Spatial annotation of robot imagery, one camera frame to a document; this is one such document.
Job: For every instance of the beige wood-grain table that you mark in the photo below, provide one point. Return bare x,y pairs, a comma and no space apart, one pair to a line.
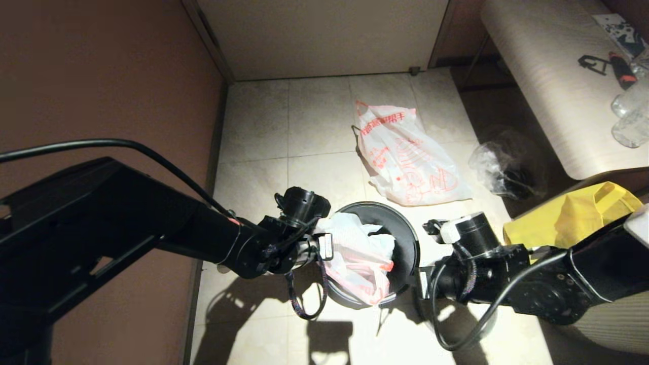
547,76

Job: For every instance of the yellow fabric tote bag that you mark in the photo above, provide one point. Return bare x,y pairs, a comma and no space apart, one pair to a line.
573,218

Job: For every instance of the white red-printed trash bag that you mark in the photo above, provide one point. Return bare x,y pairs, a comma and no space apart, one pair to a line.
410,157

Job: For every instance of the white plastic bag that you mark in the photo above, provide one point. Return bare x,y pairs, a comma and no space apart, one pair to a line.
355,258

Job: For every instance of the crumpled clear plastic bag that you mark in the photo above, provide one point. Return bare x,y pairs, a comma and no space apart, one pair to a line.
489,167

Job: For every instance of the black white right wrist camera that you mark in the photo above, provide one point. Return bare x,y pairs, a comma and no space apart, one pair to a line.
471,233

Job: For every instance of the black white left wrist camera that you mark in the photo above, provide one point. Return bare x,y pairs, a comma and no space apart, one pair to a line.
304,205

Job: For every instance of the blue white printed paper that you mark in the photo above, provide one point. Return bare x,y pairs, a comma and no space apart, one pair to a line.
621,34

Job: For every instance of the black round trash bin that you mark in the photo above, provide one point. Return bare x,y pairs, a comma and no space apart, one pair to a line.
405,243

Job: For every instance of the clear plastic bottle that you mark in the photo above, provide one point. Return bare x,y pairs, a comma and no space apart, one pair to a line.
627,103
634,128

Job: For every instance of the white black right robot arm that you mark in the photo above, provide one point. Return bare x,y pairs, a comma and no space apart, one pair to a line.
598,268

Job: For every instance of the beige ribbed stool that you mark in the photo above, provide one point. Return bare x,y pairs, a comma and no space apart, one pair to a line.
608,324

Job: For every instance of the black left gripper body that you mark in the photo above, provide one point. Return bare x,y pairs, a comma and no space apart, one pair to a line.
299,251

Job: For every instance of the small metal door stop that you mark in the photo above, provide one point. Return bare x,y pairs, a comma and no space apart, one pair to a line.
414,71

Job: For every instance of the round metal floor drain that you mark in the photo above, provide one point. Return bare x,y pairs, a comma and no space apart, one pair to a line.
223,268

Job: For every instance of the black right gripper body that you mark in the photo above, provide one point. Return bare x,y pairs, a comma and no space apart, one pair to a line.
487,276

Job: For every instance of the black metal clip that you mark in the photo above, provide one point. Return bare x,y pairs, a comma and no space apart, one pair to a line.
587,63

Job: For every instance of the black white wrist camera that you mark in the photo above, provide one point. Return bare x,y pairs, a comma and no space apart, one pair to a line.
304,205
471,233

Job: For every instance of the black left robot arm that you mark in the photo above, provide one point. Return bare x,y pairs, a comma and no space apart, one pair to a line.
101,233

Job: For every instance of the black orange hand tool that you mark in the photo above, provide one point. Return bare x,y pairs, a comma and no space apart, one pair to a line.
622,71

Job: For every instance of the white door panel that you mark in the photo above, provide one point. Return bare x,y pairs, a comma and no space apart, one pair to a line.
324,35

